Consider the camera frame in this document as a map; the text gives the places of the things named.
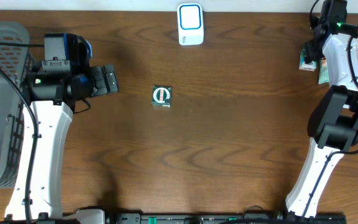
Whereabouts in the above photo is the small teal box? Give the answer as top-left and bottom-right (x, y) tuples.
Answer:
(299, 49), (318, 72)

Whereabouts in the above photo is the teal candy pouch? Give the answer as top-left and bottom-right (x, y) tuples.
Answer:
(318, 58), (329, 85)

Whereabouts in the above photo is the black round-logo packet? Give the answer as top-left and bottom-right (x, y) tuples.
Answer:
(152, 86), (172, 108)

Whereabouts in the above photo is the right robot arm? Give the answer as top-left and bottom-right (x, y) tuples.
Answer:
(283, 0), (358, 223)

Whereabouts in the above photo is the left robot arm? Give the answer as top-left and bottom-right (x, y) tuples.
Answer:
(4, 33), (119, 223)

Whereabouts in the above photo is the white barcode scanner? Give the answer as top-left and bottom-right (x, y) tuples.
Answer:
(177, 2), (204, 46)

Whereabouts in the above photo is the grey plastic shopping basket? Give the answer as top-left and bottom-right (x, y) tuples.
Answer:
(0, 22), (35, 188)

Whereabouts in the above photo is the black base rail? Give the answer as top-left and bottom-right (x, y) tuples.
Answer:
(0, 207), (348, 224)

